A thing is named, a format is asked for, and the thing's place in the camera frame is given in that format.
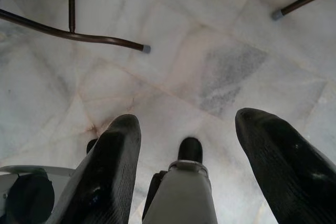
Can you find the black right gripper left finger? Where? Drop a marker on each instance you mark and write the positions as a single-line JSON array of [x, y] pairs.
[[110, 171]]

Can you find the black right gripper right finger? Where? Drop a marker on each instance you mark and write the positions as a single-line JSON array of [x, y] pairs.
[[283, 171]]

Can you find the black robot left foot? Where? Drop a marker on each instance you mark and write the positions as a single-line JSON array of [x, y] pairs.
[[91, 145]]

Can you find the black robot foot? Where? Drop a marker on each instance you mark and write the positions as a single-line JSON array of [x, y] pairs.
[[190, 149], [91, 145]]

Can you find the grey robot right leg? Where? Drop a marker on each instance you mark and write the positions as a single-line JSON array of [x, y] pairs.
[[181, 197]]

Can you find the black robot right foot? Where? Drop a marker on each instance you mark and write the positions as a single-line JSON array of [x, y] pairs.
[[190, 149]]

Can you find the brown metal chair leg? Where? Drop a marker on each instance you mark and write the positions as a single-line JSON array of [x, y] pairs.
[[302, 1]]

